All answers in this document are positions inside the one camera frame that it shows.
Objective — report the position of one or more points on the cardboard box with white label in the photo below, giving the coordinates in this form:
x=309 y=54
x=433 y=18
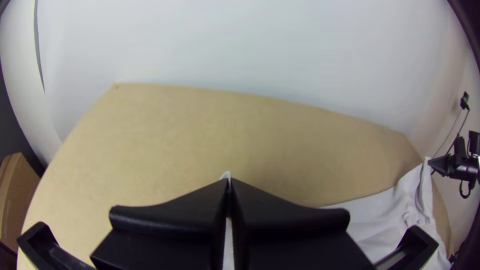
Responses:
x=17 y=195

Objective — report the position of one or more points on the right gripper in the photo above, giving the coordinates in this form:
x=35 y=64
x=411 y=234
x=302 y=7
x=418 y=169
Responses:
x=463 y=168

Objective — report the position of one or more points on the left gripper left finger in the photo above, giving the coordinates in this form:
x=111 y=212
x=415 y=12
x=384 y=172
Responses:
x=168 y=232

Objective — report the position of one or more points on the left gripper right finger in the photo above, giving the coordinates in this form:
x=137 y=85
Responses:
x=285 y=236

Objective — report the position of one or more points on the white t-shirt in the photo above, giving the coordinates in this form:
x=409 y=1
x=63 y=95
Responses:
x=382 y=217

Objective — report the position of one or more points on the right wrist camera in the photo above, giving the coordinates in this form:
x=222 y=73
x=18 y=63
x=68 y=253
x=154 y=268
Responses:
x=474 y=143

